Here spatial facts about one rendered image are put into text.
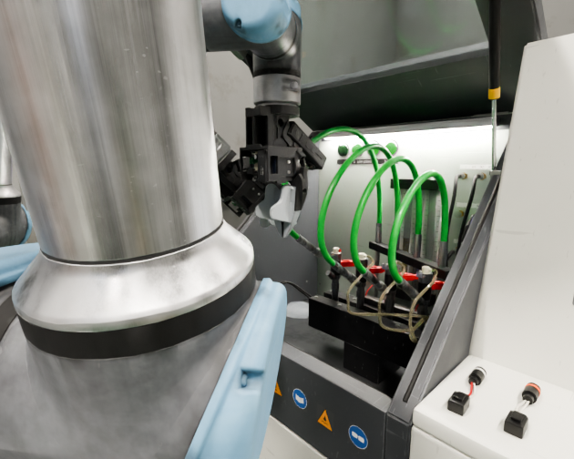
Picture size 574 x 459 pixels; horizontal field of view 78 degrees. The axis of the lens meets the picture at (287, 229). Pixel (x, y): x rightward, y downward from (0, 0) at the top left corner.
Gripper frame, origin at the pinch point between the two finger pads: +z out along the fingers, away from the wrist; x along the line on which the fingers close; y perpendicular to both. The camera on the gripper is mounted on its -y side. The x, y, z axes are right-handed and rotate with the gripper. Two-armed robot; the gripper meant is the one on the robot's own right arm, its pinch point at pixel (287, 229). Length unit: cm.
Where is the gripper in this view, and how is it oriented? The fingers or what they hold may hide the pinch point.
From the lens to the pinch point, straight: 61.3
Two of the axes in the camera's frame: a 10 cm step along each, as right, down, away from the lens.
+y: -7.2, 1.2, -6.8
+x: 6.9, 1.3, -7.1
